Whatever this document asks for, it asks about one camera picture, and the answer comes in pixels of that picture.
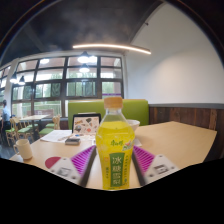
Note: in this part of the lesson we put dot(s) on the curved linear ceiling light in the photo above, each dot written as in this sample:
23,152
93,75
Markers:
113,46

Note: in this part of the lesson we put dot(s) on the black-framed picture stand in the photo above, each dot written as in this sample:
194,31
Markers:
85,125

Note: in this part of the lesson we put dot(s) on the light wooden dining table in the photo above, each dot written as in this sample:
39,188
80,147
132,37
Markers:
33,117

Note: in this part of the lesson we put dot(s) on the green upholstered booth bench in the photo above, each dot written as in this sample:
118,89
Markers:
136,110

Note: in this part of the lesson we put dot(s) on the small dark box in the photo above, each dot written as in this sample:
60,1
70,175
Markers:
72,141

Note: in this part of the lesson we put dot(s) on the dark-framed window wall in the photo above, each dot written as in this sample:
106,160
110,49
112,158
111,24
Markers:
63,83

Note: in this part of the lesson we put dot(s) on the yellow drink bottle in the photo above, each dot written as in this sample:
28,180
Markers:
115,146

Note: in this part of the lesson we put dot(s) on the black pendant lamps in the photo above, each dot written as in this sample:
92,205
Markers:
84,58

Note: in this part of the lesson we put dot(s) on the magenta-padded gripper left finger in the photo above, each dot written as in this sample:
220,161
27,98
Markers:
81,160

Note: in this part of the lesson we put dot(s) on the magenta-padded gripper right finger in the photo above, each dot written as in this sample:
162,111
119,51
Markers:
145,158

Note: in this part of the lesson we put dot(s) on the white paper sheets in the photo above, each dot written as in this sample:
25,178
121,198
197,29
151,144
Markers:
55,136

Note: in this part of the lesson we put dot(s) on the wooden chairs with green seats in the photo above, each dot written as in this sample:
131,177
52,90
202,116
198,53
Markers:
23,131

